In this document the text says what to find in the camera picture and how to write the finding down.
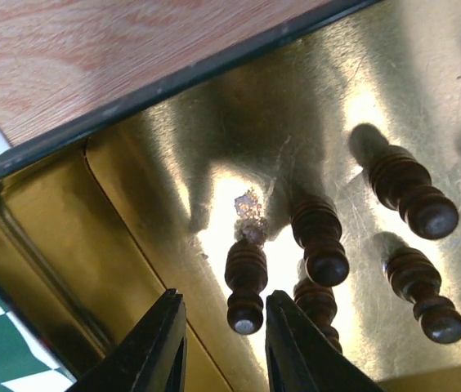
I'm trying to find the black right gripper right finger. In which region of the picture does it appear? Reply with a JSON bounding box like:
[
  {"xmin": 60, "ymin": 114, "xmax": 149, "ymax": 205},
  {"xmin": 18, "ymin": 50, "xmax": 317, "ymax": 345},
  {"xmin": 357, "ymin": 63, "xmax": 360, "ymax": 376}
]
[{"xmin": 266, "ymin": 290, "xmax": 382, "ymax": 392}]

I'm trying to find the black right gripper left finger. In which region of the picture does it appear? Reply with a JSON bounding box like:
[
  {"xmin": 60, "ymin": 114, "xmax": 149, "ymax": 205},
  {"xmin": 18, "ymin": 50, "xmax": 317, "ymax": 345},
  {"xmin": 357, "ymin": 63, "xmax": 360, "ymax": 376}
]
[{"xmin": 69, "ymin": 289, "xmax": 187, "ymax": 392}]

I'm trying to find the gold metal tin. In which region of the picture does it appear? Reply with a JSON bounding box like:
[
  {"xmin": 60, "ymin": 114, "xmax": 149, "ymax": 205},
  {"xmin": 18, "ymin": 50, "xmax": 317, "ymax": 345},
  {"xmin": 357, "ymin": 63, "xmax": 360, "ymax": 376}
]
[{"xmin": 0, "ymin": 1, "xmax": 461, "ymax": 391}]

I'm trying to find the dark pawn in tin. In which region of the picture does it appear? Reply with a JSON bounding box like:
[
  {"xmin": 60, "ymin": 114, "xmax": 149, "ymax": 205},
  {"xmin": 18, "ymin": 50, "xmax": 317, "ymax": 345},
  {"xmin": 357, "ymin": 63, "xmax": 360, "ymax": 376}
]
[
  {"xmin": 373, "ymin": 232, "xmax": 461, "ymax": 345},
  {"xmin": 293, "ymin": 278, "xmax": 342, "ymax": 354},
  {"xmin": 224, "ymin": 238, "xmax": 268, "ymax": 335},
  {"xmin": 290, "ymin": 197, "xmax": 350, "ymax": 287},
  {"xmin": 349, "ymin": 123, "xmax": 459, "ymax": 240}
]

